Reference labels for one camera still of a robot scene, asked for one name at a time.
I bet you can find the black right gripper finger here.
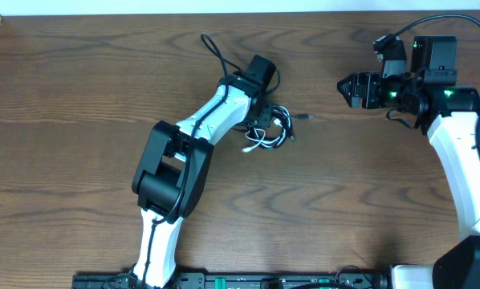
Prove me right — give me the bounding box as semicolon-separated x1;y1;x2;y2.
337;72;358;91
338;88;360;108

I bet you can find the white USB cable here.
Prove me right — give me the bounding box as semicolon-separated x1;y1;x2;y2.
242;116;289;153

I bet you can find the black USB cable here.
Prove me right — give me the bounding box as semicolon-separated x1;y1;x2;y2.
234;103;315;150

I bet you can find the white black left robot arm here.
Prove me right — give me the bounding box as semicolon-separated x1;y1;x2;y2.
130;55;276;288

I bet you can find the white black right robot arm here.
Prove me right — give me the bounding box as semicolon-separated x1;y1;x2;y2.
337;36;480;288

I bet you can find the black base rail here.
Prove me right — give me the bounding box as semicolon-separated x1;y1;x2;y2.
71;267;391;289

